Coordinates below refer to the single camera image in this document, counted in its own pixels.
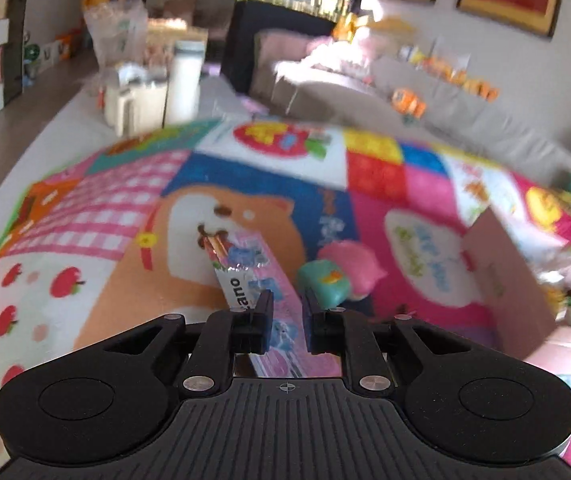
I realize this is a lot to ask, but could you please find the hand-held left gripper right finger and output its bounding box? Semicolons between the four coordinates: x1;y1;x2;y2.
303;287;471;396

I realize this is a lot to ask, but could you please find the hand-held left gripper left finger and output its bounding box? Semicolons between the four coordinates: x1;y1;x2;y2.
102;290;274;397

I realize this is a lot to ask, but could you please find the pink blue snack packet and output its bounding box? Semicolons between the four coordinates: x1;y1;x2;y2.
200;232;341;378

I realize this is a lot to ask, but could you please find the pink cardboard box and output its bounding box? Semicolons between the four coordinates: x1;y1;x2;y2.
460;207;571;376

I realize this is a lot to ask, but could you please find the mint green toy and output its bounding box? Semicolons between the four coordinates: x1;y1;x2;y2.
298;259;352;309

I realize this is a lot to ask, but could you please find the pink squishy toy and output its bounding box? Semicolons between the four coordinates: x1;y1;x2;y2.
321;240;386;303

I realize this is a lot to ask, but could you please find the colourful cartoon play mat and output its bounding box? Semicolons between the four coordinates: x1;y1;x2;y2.
0;120;571;480

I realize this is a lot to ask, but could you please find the orange fish plush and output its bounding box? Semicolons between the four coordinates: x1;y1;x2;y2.
391;87;427;116

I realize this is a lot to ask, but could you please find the white thermos bottle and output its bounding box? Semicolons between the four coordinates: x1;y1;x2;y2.
165;40;206;128

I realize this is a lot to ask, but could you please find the white mug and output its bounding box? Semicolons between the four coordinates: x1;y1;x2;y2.
102;77;168;136

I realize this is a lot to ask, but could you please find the beige sofa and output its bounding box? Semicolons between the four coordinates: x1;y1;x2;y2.
250;30;571;186

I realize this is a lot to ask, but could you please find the pink white cloth pile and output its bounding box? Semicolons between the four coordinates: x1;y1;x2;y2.
305;35;371;76

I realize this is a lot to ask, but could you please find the black tank cabinet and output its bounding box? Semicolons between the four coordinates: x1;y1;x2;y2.
222;0;339;93

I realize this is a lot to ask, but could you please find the row of orange plush toys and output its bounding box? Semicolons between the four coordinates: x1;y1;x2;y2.
400;42;499;101

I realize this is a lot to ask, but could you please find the woven printed box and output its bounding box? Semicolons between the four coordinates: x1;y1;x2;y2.
145;17;208;68

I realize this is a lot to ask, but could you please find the clear plastic bag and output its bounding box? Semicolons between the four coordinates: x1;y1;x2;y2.
82;0;148;68

